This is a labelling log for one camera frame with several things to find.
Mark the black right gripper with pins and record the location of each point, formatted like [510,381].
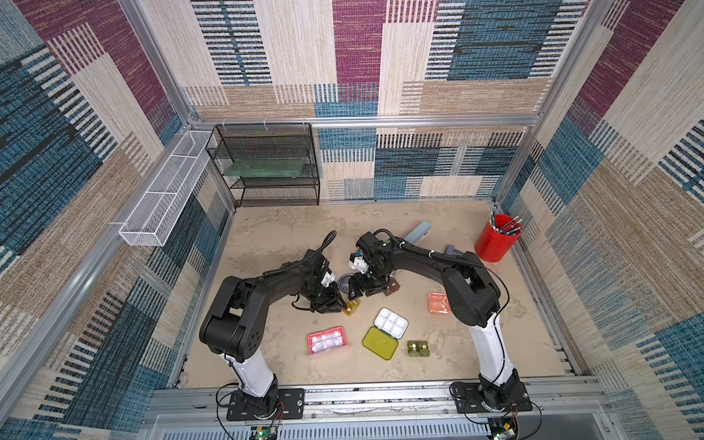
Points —
[362,280]

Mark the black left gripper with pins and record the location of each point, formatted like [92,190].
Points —
[334,302]

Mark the yellow two-compartment pillbox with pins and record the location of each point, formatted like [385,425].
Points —
[351,306]

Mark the maroon two-compartment pillbox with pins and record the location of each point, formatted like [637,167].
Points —
[393,287]

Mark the orange pillbox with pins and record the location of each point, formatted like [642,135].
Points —
[438,304]

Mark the round dark blue pillbox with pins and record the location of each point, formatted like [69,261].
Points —
[344,283]

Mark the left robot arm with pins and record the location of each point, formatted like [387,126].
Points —
[234,325]

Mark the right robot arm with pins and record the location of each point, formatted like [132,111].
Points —
[474,298]

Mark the pink pillbox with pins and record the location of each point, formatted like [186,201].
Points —
[327,340]

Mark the white pillbox with green lid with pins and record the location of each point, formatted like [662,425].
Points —
[382,339]

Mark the small green two-compartment pillbox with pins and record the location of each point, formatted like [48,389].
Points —
[418,348]

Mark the light blue stapler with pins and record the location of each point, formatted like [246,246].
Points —
[418,234]

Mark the red pen cup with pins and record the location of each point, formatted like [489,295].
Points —
[498,236]

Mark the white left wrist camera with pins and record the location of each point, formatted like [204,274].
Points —
[328,278]

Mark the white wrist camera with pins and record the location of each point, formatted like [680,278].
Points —
[328,278]
[358,263]

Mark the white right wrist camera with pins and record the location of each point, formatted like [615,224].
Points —
[358,263]

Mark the black wire mesh shelf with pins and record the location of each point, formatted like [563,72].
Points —
[257,142]

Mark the white wire mesh basket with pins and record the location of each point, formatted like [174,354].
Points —
[153,219]

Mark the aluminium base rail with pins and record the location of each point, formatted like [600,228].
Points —
[567,407]

